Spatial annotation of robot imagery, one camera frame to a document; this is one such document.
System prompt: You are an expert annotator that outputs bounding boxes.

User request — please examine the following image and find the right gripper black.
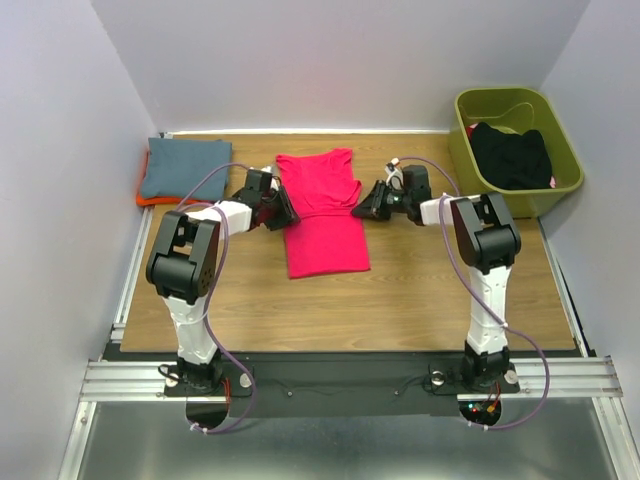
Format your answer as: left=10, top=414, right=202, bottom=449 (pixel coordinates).
left=352, top=180, right=411, bottom=221

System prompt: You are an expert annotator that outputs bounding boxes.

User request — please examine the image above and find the pink red t shirt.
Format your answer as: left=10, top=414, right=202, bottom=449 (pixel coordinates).
left=276, top=148, right=370, bottom=279

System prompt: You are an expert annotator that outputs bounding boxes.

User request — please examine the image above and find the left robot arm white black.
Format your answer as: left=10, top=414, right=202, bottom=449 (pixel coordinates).
left=146, top=167, right=299, bottom=394

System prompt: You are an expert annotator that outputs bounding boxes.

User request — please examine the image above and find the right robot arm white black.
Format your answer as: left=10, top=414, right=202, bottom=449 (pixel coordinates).
left=351, top=161, right=522, bottom=390

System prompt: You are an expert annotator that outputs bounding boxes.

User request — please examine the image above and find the folded blue grey t shirt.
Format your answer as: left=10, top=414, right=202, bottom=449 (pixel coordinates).
left=136, top=137, right=232, bottom=206

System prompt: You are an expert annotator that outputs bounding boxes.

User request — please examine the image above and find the black t shirt in bin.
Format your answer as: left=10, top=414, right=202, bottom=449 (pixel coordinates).
left=466, top=122, right=555, bottom=190

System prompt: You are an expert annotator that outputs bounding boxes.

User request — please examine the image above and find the folded orange t shirt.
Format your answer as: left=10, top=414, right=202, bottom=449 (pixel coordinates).
left=136, top=150, right=216, bottom=206

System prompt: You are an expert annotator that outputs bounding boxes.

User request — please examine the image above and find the olive green plastic bin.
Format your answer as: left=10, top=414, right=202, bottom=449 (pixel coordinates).
left=449, top=87, right=584, bottom=218

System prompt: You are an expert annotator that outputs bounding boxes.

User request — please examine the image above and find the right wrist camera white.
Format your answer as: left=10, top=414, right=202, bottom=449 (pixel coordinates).
left=384, top=158, right=403, bottom=191

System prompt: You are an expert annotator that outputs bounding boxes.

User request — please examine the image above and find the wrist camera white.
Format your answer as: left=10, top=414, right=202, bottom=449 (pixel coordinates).
left=384, top=158, right=403, bottom=191
left=245, top=166, right=280, bottom=192

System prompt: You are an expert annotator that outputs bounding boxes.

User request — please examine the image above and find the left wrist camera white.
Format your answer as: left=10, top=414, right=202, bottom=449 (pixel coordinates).
left=245, top=166, right=280, bottom=192

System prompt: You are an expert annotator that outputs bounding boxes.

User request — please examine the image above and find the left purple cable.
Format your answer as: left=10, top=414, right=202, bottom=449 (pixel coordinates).
left=174, top=162, right=257, bottom=435

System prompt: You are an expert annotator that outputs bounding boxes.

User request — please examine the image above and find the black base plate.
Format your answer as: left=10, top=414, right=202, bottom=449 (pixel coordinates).
left=158, top=352, right=519, bottom=427

